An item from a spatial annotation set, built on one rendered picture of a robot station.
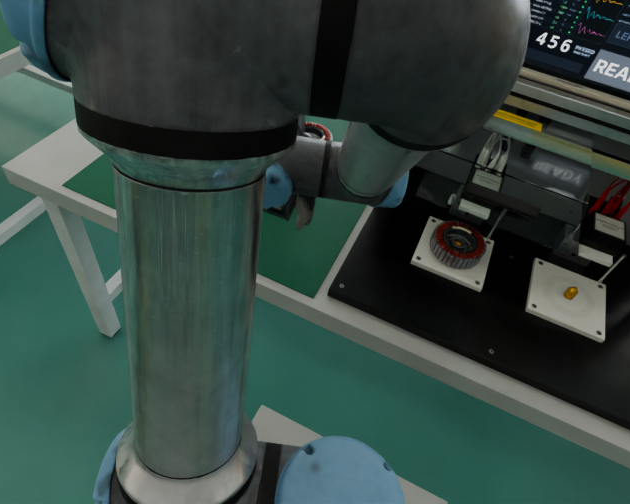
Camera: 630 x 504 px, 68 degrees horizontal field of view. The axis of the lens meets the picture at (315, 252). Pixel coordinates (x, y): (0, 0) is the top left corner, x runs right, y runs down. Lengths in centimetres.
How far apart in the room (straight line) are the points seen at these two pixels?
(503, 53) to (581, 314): 86
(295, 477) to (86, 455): 124
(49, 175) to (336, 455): 94
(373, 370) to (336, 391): 16
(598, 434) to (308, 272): 59
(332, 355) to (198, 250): 147
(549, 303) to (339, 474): 70
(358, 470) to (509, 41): 35
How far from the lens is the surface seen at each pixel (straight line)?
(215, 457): 39
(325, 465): 44
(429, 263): 99
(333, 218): 106
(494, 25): 23
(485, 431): 176
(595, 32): 93
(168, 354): 31
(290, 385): 164
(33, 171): 122
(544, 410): 95
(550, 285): 108
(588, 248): 105
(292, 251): 97
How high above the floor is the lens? 149
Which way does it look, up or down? 49 degrees down
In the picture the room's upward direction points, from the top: 11 degrees clockwise
